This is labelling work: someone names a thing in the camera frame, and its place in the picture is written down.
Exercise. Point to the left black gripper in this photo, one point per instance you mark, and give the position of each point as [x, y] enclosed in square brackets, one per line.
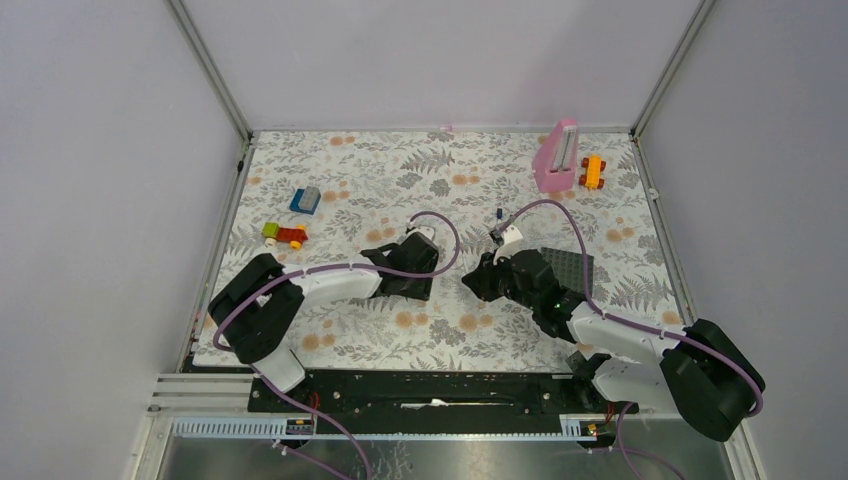
[420, 291]

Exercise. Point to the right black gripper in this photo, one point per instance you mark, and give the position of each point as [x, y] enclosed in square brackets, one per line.
[481, 280]

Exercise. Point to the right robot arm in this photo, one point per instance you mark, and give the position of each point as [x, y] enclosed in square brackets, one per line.
[696, 371]

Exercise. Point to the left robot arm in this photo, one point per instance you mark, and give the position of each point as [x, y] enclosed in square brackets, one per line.
[257, 307]

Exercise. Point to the dark grey brick baseplate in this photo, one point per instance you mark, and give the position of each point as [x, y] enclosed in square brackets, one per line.
[568, 269]

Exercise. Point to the pink metronome box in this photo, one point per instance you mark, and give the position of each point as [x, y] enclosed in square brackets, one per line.
[554, 165]

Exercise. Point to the blue grey brick block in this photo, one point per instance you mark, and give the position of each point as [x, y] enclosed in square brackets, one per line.
[305, 200]

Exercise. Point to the orange red toy car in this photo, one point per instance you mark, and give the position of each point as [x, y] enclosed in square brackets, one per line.
[593, 166]

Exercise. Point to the red green toy truck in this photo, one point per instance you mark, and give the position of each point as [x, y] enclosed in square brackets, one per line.
[274, 234]

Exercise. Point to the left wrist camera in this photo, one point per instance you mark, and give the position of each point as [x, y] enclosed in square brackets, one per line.
[425, 231]

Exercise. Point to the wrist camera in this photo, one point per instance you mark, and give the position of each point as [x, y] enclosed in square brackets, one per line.
[508, 240]
[425, 231]

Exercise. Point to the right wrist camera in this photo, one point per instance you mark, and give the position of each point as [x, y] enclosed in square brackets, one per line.
[508, 240]

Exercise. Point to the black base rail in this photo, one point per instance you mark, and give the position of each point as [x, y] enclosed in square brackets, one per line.
[434, 403]

